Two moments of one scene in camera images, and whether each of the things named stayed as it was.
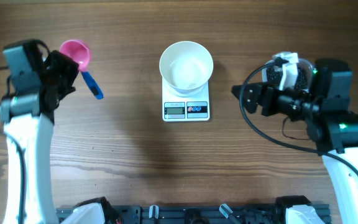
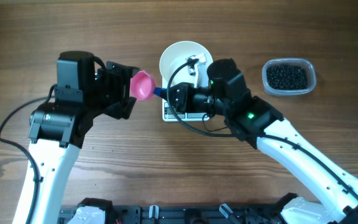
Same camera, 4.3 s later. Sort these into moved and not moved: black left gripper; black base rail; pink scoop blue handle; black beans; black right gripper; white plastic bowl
Moved: pink scoop blue handle; black left gripper; black right gripper
Not moved: white plastic bowl; black beans; black base rail
